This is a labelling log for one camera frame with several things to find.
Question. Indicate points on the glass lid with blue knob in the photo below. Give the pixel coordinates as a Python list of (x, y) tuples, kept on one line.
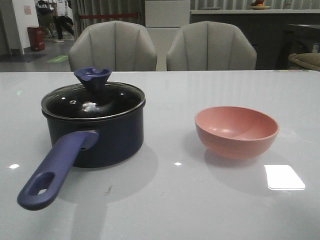
[(93, 98)]

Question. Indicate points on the pink bowl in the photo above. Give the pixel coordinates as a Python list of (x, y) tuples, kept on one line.
[(234, 132)]

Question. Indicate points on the dark blue saucepan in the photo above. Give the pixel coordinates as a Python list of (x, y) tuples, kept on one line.
[(82, 144)]

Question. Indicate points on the left beige chair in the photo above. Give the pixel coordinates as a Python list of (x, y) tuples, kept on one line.
[(119, 45)]

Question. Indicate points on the beige chair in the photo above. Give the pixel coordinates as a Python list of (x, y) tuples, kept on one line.
[(210, 46), (119, 45)]

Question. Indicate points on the right beige chair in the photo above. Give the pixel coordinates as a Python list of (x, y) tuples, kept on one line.
[(210, 46)]

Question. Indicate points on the white cabinet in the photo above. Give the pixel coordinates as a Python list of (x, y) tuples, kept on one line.
[(162, 20)]

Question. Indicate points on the red barrier tape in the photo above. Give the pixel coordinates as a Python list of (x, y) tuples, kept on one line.
[(111, 16)]

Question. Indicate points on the dark counter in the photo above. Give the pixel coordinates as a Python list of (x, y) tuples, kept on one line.
[(263, 28)]

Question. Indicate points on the red trash bin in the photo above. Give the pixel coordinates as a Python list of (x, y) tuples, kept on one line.
[(36, 38)]

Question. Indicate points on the person in background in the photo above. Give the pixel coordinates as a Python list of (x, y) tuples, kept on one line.
[(55, 11)]

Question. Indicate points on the fruit plate on counter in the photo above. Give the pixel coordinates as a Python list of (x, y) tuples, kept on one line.
[(259, 5)]

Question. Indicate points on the tan cushion seat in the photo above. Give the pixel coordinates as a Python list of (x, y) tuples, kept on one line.
[(310, 61)]

